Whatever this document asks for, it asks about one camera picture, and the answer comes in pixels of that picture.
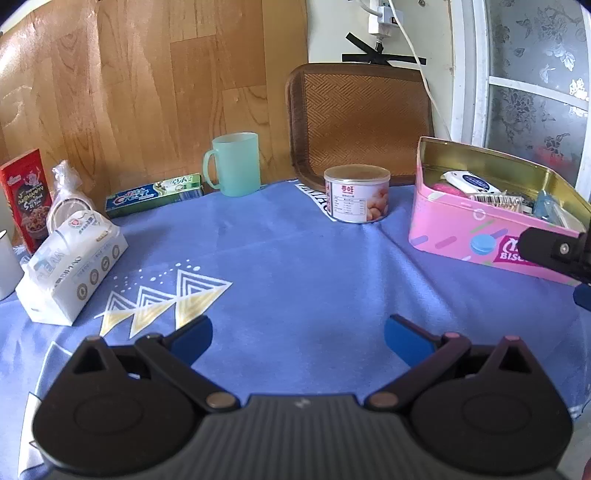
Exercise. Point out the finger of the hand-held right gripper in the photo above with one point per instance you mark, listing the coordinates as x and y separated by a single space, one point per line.
584 297

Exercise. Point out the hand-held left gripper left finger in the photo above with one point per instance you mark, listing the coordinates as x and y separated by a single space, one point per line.
196 339

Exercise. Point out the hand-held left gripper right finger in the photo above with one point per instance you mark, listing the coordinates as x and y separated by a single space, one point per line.
401 339

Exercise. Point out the barcode printed packet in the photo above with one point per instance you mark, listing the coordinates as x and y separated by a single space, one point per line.
496 201

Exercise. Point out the white and blue tissue packet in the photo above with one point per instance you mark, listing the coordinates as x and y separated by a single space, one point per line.
471 181

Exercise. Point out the pink biscuit tin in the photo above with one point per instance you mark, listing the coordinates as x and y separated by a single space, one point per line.
443 230

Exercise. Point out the blue soft pad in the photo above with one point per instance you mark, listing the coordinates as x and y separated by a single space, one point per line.
544 203

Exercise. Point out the blue printed tablecloth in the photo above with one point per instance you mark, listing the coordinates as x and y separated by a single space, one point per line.
286 277

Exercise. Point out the white tissue pack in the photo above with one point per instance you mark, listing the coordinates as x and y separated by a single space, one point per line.
69 267

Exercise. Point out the white food can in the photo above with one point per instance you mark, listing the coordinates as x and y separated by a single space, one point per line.
355 198

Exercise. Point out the green toothpaste box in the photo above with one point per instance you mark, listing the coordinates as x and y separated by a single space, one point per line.
152 194

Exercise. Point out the mint green mug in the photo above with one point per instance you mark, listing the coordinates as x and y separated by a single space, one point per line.
235 166

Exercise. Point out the white plastic bag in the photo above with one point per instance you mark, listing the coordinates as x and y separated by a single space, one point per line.
69 198

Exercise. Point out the white enamel cup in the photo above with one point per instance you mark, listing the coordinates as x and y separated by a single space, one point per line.
9 267

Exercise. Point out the red snack box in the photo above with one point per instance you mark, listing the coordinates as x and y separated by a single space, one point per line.
25 198

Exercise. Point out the brown woven chair back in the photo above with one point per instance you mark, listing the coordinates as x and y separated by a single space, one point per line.
360 115

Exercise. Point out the black tape cross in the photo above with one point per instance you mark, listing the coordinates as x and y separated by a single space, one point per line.
369 57

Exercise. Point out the white plug adapter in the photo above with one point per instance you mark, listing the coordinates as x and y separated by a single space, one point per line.
381 23

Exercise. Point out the white window frame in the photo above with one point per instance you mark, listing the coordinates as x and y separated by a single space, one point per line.
480 69

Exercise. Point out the wood-pattern wall sheet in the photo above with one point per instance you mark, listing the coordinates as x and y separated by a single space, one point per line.
138 92

